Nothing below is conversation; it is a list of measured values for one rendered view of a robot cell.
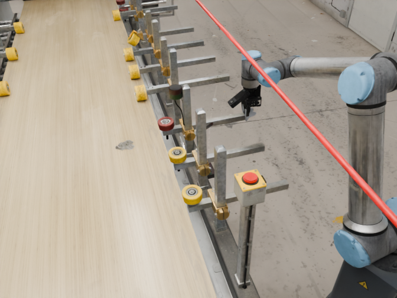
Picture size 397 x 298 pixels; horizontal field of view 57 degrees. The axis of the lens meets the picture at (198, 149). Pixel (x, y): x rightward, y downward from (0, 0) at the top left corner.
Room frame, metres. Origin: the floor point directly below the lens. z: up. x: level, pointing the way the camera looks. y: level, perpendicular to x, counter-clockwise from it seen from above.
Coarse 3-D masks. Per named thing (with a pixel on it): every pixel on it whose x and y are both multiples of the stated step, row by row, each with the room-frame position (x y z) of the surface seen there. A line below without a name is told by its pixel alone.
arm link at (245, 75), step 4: (248, 52) 1.60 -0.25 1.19; (252, 52) 1.59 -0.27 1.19; (256, 52) 1.59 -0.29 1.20; (260, 52) 1.58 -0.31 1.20; (244, 56) 1.56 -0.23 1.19; (252, 56) 1.54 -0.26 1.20; (256, 56) 1.54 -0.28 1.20; (260, 56) 1.55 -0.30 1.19; (244, 60) 1.56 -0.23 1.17; (244, 64) 1.56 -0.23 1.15; (248, 64) 1.53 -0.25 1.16; (244, 68) 1.55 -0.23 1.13; (248, 68) 1.52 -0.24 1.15; (244, 72) 1.56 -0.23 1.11; (248, 72) 1.52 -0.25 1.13; (244, 76) 1.55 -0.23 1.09; (248, 76) 1.54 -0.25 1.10; (248, 80) 1.54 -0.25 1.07; (252, 80) 1.54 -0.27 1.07
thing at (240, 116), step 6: (234, 114) 1.58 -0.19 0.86; (240, 114) 1.57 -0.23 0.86; (210, 120) 1.53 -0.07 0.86; (216, 120) 1.53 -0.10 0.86; (222, 120) 1.53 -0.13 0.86; (228, 120) 1.54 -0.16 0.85; (234, 120) 1.55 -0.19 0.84; (240, 120) 1.56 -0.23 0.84; (174, 126) 1.49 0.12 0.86; (180, 126) 1.49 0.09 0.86; (162, 132) 1.47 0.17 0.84; (168, 132) 1.46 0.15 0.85; (174, 132) 1.47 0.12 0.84
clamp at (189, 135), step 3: (180, 120) 1.53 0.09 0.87; (180, 123) 1.51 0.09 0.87; (183, 126) 1.48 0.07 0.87; (192, 126) 1.47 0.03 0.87; (183, 129) 1.45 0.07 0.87; (189, 129) 1.44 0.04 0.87; (192, 129) 1.44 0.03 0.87; (183, 132) 1.46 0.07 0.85; (186, 132) 1.43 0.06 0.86; (189, 132) 1.42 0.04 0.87; (192, 132) 1.42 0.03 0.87; (183, 135) 1.43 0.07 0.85; (186, 135) 1.42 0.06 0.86; (189, 135) 1.42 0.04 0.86; (192, 135) 1.42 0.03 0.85; (195, 135) 1.43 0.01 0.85; (186, 138) 1.41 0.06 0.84; (189, 138) 1.42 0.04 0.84; (192, 138) 1.42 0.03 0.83
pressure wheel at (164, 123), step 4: (160, 120) 1.48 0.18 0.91; (164, 120) 1.48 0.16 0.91; (168, 120) 1.48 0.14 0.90; (172, 120) 1.48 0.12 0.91; (160, 124) 1.45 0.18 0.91; (164, 124) 1.45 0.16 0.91; (168, 124) 1.45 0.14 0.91; (172, 124) 1.45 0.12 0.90; (160, 128) 1.45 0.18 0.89; (164, 128) 1.44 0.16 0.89; (168, 128) 1.44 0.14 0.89; (172, 128) 1.45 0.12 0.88
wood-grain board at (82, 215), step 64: (64, 0) 3.49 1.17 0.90; (64, 64) 2.16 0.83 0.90; (128, 64) 2.12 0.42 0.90; (0, 128) 1.48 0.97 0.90; (64, 128) 1.46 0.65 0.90; (128, 128) 1.44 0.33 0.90; (0, 192) 1.04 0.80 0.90; (64, 192) 1.02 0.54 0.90; (128, 192) 1.01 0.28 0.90; (0, 256) 0.74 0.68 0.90; (64, 256) 0.73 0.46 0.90; (128, 256) 0.71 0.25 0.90; (192, 256) 0.70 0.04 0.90
